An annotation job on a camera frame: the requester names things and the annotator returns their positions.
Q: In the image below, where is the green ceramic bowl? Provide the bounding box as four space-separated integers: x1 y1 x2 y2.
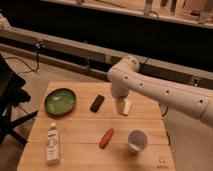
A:
44 88 76 116

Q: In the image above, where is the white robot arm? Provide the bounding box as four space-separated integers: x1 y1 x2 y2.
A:
107 56 213 128

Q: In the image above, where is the black rectangular block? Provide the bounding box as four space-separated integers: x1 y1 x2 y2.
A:
90 95 105 113

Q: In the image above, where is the orange carrot toy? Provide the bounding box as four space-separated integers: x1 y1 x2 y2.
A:
99 128 114 149

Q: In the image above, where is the white plastic cup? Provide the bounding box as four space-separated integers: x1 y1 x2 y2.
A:
128 130 148 154

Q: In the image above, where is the white lotion bottle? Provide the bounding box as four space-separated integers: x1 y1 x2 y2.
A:
46 122 60 164

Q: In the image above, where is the black office chair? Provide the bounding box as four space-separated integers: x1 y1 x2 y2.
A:
0 54 37 145

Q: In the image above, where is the black floor cable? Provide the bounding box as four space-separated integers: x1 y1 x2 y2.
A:
3 39 44 75

